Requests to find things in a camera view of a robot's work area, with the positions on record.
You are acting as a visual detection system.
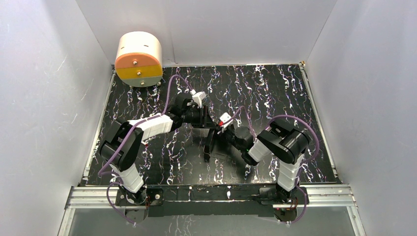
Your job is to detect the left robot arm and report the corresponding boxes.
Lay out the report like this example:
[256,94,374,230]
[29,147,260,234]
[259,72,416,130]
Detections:
[99,91,216,205]

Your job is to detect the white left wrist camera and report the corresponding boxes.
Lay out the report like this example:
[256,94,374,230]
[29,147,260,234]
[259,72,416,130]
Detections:
[190,89,207,108]

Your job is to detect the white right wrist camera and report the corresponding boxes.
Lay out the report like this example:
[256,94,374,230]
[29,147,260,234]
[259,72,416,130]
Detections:
[219,113,232,132]

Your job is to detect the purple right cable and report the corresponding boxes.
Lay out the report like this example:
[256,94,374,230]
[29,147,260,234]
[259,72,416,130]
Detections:
[221,106,321,225]

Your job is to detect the round cream drawer cabinet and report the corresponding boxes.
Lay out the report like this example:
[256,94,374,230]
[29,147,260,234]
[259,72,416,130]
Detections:
[115,31,163,88]

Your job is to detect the purple cable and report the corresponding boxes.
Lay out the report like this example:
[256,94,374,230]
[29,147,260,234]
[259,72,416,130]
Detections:
[221,106,321,225]
[97,75,195,225]

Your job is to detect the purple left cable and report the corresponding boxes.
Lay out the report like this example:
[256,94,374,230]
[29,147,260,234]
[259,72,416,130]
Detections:
[97,75,195,225]

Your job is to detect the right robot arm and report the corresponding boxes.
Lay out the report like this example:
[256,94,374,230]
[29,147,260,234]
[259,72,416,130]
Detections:
[212,120,311,204]

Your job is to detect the aluminium front rail frame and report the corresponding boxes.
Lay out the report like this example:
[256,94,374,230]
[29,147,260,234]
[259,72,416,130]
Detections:
[58,183,366,236]

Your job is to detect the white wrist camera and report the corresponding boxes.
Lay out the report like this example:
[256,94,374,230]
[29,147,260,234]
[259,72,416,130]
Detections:
[190,89,207,108]
[219,113,232,132]

